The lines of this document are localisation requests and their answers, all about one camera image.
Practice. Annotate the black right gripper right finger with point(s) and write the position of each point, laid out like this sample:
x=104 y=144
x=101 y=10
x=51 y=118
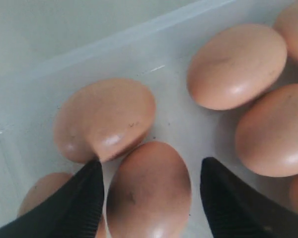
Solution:
x=236 y=210

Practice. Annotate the clear plastic tray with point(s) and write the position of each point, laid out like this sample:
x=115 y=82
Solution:
x=157 y=54

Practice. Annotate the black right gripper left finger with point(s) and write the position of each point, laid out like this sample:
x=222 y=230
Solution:
x=32 y=225

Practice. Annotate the brown egg lone front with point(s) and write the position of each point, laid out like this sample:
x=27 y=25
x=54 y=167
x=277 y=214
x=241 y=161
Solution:
x=78 y=210

